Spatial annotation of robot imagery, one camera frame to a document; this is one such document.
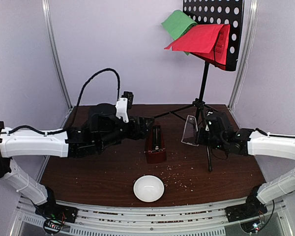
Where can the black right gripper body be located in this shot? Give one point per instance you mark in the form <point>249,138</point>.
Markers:
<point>201,137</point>

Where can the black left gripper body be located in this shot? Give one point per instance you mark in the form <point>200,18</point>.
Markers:
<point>110,138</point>

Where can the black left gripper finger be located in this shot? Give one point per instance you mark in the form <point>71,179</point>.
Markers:
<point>146,122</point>
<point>142,133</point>

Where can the dark red wooden metronome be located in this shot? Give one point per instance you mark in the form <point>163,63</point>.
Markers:
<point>155,150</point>

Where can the clear plastic metronome cover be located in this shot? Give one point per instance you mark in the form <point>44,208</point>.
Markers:
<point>190,133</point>

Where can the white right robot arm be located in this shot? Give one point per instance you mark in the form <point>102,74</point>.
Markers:
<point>253,142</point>

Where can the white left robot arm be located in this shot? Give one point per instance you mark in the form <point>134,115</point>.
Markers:
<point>71,142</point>

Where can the white ceramic bowl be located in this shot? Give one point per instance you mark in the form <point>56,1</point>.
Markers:
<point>148,188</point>

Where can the red paper sheet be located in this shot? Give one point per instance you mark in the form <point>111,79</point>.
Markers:
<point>210,42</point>

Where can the green paper sheet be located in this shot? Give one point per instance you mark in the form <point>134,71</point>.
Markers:
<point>178,24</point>

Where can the black music stand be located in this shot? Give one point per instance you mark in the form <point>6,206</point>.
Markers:
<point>226,11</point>

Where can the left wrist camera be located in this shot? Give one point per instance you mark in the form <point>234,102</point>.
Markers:
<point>123,104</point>

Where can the right aluminium frame post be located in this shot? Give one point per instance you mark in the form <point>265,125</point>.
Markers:
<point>250,19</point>

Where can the aluminium frame post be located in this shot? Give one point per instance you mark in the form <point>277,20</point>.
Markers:
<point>250,19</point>
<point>55,55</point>

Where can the aluminium front rail base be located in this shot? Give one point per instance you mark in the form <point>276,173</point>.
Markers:
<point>190,220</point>

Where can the left aluminium frame post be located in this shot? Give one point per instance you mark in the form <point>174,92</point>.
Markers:
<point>55,55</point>

